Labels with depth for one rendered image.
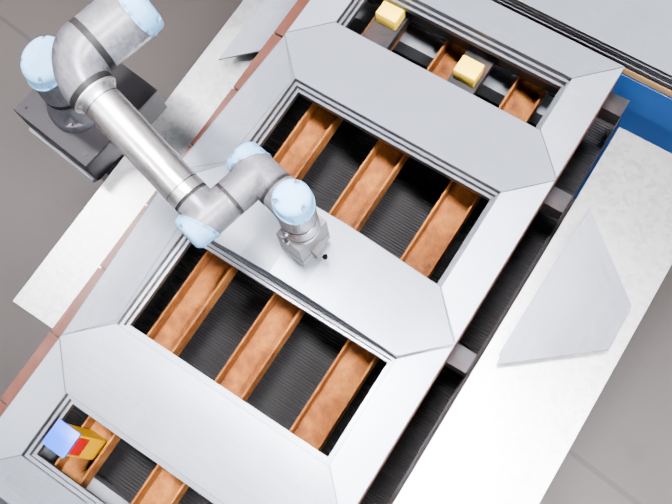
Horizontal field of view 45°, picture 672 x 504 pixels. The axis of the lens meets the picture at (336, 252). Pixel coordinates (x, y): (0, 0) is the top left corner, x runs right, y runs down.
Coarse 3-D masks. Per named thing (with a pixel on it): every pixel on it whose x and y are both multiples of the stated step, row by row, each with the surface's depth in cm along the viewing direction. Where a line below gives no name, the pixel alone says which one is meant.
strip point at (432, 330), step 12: (432, 300) 173; (432, 312) 173; (444, 312) 173; (420, 324) 172; (432, 324) 172; (444, 324) 172; (408, 336) 171; (420, 336) 171; (432, 336) 172; (444, 336) 172; (408, 348) 171; (420, 348) 171; (432, 348) 171
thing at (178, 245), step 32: (352, 0) 199; (416, 0) 198; (448, 32) 199; (480, 32) 194; (512, 64) 195; (288, 96) 194; (320, 96) 193; (256, 128) 190; (384, 128) 188; (416, 160) 190; (480, 192) 185; (160, 256) 182; (224, 256) 184; (288, 288) 178; (128, 320) 180; (320, 320) 178; (448, 320) 173; (160, 352) 177; (384, 352) 174; (416, 352) 172; (64, 416) 176; (96, 416) 173; (256, 416) 171; (32, 448) 172; (64, 480) 170
